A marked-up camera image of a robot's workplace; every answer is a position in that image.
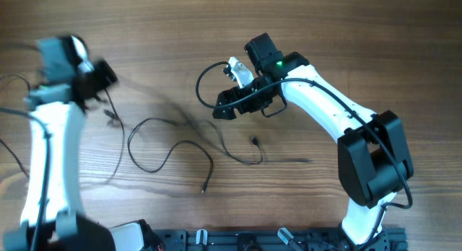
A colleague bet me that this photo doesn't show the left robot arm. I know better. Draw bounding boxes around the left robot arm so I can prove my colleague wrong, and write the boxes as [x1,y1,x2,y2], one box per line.
[3,35,117,250]

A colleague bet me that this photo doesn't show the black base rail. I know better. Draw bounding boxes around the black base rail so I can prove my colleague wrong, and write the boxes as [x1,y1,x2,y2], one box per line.
[151,227,409,251]

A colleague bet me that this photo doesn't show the black cable bundle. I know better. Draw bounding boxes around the black cable bundle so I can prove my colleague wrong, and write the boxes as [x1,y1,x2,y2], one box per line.
[0,74,266,194]

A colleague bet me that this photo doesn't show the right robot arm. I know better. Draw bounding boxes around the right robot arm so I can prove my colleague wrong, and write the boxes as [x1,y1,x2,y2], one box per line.
[212,34,414,250]

